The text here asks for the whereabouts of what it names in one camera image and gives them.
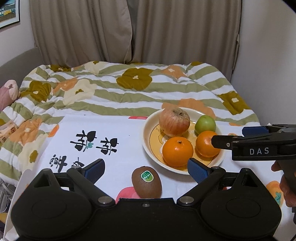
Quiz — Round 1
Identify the beige curtain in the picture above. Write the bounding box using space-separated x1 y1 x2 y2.
127 1 242 80
29 1 132 67

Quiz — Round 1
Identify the pink plush pillow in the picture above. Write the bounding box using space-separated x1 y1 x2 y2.
0 79 20 111

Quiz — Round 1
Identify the large orange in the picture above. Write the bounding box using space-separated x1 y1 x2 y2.
162 137 194 168
195 131 221 158

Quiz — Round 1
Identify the white persimmon print tablecloth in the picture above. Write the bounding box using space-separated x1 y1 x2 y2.
10 115 295 240

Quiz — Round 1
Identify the beige curtain left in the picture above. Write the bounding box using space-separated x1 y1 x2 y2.
29 1 132 67

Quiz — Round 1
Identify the beige curtain right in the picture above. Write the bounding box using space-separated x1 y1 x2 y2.
127 1 242 80

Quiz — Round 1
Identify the grey bed headboard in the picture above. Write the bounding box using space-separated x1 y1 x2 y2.
0 47 44 87

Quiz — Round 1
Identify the brown kiwi with sticker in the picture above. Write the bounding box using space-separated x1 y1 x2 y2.
132 166 162 199

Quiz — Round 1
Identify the red wrinkled apple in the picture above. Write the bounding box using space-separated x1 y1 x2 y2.
159 107 191 137

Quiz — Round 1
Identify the green apple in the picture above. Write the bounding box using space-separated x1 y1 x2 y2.
195 115 216 135

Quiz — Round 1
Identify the person right hand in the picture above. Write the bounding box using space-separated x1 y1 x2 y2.
271 161 296 207

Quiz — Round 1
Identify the floral striped quilt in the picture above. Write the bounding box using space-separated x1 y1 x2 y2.
1 61 259 185

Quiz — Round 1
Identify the framed building picture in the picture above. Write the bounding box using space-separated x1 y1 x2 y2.
0 0 20 29

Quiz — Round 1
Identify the patterned tissue pack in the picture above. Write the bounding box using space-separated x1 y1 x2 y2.
0 121 18 144

